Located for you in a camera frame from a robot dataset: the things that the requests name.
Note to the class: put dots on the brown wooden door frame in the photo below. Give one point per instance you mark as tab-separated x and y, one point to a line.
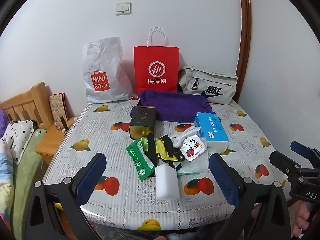
243	30

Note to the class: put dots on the black tea tin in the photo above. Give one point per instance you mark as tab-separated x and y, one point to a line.
142	120

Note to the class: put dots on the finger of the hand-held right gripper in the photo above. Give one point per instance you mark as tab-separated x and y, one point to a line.
303	150
285	162

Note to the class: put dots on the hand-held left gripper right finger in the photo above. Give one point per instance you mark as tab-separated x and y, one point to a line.
222	180

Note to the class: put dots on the wooden bed headboard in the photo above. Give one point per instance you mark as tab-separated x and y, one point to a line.
27	102

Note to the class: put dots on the white sachet with tomato print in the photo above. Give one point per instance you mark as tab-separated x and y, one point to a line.
192	148

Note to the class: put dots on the red paper shopping bag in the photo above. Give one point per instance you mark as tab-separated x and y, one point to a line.
156	67

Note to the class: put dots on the patterned brown book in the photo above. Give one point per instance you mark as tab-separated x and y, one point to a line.
58	108

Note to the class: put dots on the green wet wipes pack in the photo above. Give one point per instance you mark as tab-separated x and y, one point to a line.
140	160

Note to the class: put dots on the wooden nightstand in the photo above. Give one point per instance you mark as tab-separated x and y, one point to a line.
52	145

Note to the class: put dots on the white mesh net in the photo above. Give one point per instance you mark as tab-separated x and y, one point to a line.
176	142

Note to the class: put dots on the colourful patterned quilt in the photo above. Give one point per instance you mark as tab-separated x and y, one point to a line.
6	180

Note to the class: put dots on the light green wrapper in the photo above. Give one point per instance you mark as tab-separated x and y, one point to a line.
145	143

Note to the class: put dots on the green blanket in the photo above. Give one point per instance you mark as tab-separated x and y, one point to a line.
27	175

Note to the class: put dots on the small black holder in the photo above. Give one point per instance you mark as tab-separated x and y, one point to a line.
64	126

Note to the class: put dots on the person's right hand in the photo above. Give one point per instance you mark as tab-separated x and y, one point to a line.
303	217

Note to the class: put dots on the purple plush toy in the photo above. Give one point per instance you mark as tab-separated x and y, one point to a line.
3	122

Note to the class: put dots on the fruit print tablecloth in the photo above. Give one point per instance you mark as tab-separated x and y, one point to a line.
125	205

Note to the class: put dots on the blue tissue pack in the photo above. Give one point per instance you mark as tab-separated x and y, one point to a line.
212	130

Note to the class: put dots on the white plastic shopping bag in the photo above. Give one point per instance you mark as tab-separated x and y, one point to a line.
106	67

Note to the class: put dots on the purple fabric storage tray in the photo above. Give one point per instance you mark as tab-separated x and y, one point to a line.
175	105

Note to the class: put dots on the light green face mask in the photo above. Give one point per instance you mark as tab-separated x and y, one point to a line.
197	166

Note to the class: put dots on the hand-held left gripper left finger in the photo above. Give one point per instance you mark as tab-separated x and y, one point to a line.
92	177

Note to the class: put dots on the white wall light switch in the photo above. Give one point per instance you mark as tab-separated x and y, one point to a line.
123	8

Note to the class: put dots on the grey waist bag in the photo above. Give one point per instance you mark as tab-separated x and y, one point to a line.
210	85

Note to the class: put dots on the white floral pillow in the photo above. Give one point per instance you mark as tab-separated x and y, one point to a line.
18	137

